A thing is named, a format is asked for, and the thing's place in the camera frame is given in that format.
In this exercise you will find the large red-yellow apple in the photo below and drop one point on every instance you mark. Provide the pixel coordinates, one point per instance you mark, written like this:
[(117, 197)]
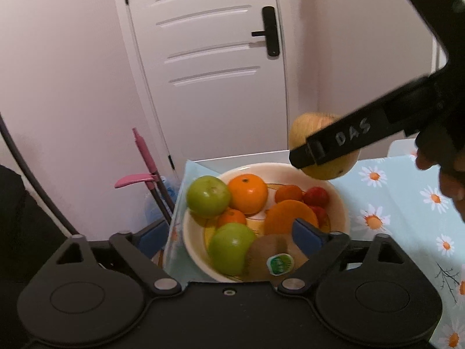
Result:
[(327, 171)]

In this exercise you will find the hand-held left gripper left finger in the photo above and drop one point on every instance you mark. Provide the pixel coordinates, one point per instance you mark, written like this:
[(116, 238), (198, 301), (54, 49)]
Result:
[(150, 241)]

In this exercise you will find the white chair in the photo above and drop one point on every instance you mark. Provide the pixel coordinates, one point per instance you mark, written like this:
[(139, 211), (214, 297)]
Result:
[(401, 148)]

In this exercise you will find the daisy print tablecloth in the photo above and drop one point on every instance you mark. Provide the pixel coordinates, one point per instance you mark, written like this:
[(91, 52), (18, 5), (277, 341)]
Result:
[(399, 207)]

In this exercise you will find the white door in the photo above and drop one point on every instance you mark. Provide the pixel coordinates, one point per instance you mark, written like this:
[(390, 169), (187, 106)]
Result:
[(203, 61)]

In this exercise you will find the small mandarin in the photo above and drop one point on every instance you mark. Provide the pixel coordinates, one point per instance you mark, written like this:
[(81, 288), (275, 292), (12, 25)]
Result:
[(231, 218), (288, 193)]

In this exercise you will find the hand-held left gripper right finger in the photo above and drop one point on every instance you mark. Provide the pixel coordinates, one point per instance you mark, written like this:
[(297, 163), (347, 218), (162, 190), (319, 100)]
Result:
[(305, 238)]

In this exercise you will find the red tomato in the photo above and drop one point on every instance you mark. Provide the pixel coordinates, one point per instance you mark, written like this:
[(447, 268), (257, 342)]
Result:
[(320, 213), (316, 195)]

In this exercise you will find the dark cloth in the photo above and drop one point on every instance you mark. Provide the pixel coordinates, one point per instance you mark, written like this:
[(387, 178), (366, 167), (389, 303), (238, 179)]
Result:
[(25, 232)]

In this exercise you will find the mandarin with dark stem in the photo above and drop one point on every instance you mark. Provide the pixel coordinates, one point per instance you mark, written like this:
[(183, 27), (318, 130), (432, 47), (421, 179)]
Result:
[(248, 193)]

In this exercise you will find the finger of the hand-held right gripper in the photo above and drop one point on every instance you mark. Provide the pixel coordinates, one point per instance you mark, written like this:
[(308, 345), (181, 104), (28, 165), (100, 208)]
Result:
[(348, 138)]

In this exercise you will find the green apple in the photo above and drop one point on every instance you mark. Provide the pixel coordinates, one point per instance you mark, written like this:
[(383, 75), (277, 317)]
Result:
[(229, 247), (208, 196)]

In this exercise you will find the person's right hand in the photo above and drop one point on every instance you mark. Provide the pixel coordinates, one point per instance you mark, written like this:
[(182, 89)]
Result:
[(454, 192)]

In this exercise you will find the large orange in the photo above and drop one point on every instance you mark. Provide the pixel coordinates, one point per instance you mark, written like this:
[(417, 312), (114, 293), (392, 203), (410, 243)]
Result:
[(283, 218)]

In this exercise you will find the cream oval bowl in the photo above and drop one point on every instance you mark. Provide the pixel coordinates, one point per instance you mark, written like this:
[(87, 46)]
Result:
[(194, 236)]

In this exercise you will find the brown kiwi with sticker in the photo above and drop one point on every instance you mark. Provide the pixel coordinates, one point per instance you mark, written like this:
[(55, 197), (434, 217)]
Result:
[(263, 252)]

